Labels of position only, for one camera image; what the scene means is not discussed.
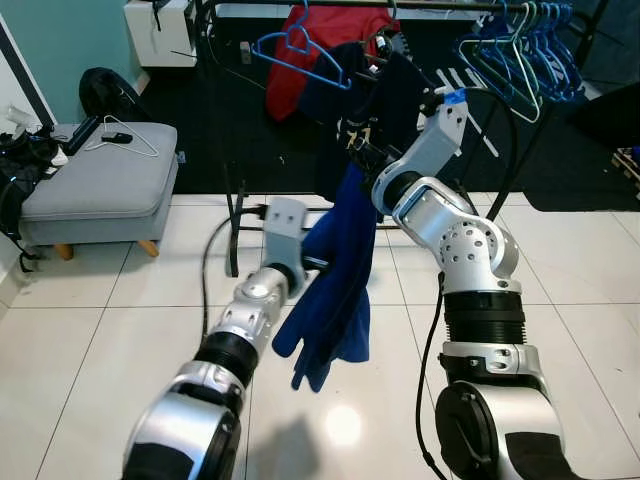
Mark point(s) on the blue garment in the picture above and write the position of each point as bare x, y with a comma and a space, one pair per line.
335, 290

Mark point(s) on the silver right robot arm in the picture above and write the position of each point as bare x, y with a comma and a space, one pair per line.
460, 240

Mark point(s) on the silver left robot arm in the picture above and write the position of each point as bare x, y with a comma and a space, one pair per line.
230, 330

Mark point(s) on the pale green plastic hanger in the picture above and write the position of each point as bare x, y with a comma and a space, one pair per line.
538, 115

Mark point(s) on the navy printed t-shirt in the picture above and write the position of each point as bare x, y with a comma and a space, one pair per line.
400, 100

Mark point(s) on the black metal clothes rack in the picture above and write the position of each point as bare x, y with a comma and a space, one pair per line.
234, 240

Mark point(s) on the red cloth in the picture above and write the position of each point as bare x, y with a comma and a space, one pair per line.
285, 90

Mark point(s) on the small grey box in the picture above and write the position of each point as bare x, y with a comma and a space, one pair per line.
245, 53

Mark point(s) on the black floor mat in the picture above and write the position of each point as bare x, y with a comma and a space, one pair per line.
580, 180

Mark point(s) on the grey cushioned ottoman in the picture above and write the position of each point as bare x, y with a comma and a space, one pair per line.
100, 190

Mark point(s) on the black phone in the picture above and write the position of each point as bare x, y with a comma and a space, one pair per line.
117, 137

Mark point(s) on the black bulky floor bag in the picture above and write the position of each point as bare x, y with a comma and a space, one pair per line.
610, 118

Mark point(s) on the white cabinet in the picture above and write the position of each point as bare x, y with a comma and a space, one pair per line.
160, 35

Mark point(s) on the black long case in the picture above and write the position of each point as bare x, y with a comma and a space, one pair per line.
80, 135

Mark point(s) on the black backpack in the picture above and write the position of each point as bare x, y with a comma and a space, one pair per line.
105, 95

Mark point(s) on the clear plastic bag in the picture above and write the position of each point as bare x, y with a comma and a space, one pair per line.
25, 120

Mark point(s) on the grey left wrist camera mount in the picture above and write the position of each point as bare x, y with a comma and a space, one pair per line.
287, 225

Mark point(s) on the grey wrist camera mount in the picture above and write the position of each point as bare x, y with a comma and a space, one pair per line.
287, 225
440, 140

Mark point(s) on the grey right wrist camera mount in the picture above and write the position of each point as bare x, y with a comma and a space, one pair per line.
440, 140

